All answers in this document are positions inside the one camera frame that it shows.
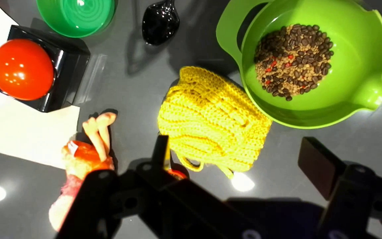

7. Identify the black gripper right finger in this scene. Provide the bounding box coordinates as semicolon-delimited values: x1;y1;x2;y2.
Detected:
297;136;347;202

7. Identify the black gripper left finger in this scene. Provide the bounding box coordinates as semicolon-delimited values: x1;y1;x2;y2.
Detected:
151;135;171;173

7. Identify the black plastic spoon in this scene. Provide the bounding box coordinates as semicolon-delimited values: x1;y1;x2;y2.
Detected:
140;0;181;47

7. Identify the lime green mixing bowl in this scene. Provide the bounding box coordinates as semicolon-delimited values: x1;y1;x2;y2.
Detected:
214;0;382;132

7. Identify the small green bowl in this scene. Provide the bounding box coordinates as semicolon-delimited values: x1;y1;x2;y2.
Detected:
34;0;118;40

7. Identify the small red cup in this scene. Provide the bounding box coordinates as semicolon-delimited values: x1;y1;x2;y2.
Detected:
167;163;191;183

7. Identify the yellow knitted cloth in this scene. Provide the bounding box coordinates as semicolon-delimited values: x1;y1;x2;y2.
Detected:
155;66;273;181

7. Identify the small toy doll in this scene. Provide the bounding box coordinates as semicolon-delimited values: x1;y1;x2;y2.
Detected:
46;111;119;234

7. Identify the black square box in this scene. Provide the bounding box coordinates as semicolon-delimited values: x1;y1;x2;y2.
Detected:
0;25;91;115

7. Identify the white paper sheet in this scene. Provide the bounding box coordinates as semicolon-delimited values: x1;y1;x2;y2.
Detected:
0;2;82;171

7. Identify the red tomato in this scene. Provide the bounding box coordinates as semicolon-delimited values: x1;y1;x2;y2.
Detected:
0;38;57;103

